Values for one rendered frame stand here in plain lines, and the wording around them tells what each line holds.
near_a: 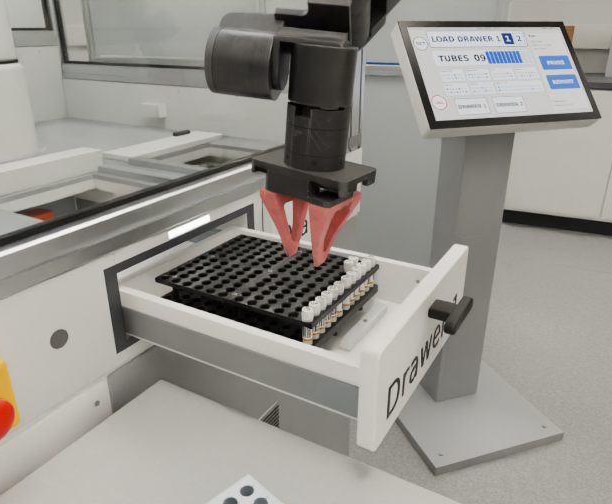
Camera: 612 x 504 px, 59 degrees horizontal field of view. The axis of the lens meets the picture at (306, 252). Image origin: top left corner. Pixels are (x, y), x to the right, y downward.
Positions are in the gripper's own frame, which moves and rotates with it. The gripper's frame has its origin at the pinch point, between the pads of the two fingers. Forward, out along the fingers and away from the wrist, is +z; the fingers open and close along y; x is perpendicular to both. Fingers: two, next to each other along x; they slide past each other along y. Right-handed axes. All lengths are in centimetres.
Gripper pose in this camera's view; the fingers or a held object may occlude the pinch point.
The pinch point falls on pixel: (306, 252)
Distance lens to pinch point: 53.9
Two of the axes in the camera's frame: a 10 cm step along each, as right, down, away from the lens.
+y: -8.4, -2.9, 4.7
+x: -5.4, 3.1, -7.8
